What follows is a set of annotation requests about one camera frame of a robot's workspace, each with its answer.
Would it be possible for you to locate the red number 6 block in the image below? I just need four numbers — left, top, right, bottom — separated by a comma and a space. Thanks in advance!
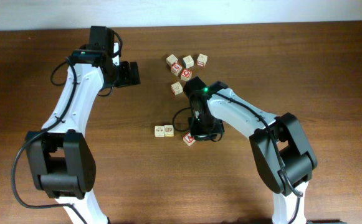
171, 62, 183, 77

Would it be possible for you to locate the yellow car block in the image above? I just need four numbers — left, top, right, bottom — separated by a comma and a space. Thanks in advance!
155, 126, 164, 138

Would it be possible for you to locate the blue E leaf block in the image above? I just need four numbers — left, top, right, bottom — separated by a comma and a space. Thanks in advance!
166, 54, 178, 66

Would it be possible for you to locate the red letter A block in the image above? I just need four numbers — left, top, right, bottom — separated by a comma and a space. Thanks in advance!
183, 133, 196, 146

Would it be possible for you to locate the red Q block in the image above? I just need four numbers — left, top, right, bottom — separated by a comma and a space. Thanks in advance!
180, 68, 193, 82

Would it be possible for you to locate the red E elephant block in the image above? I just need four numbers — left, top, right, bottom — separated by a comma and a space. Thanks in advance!
171, 82, 183, 95

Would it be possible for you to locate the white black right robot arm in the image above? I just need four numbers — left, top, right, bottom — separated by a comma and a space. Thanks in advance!
184, 77, 318, 223

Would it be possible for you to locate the blue H block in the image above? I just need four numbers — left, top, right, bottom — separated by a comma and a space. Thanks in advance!
183, 55, 194, 69

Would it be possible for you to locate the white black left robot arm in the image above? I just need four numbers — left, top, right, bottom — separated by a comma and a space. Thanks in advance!
20, 26, 140, 223

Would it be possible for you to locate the red bottom picture block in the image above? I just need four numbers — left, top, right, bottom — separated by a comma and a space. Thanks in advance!
196, 54, 208, 67

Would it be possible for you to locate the pineapple green B block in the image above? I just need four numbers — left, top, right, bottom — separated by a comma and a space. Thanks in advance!
164, 125, 174, 137

